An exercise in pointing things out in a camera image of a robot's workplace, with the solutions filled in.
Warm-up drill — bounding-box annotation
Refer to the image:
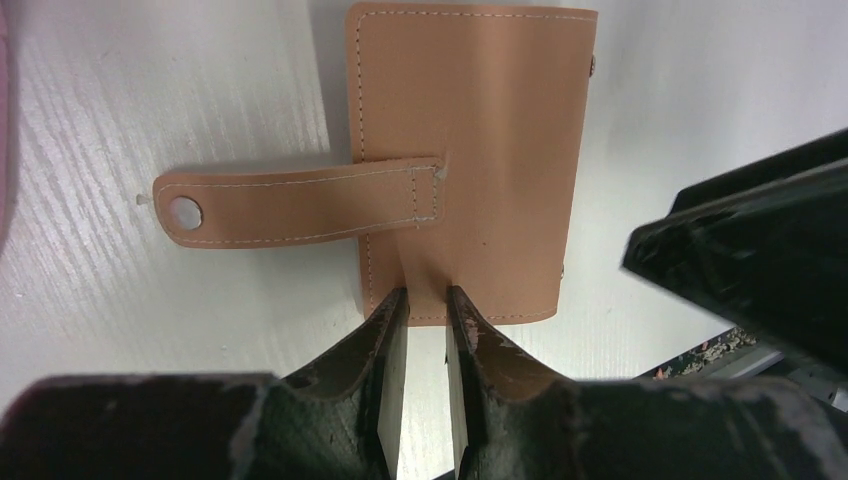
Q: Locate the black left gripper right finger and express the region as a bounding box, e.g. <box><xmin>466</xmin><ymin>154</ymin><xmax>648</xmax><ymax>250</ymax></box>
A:
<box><xmin>446</xmin><ymin>286</ymin><xmax>847</xmax><ymax>479</ymax></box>

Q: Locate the pink cloth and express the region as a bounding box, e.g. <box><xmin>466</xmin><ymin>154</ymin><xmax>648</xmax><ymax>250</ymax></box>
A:
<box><xmin>1</xmin><ymin>1</ymin><xmax>19</xmax><ymax>255</ymax></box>

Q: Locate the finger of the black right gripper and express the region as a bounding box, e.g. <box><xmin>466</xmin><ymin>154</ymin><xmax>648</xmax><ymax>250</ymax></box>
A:
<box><xmin>622</xmin><ymin>130</ymin><xmax>847</xmax><ymax>375</ymax></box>

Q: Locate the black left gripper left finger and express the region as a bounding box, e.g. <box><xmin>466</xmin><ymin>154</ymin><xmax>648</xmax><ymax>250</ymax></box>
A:
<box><xmin>1</xmin><ymin>288</ymin><xmax>410</xmax><ymax>479</ymax></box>

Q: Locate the tan leather card holder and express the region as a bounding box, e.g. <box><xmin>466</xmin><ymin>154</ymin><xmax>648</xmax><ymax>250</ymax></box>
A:
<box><xmin>152</xmin><ymin>2</ymin><xmax>598</xmax><ymax>326</ymax></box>

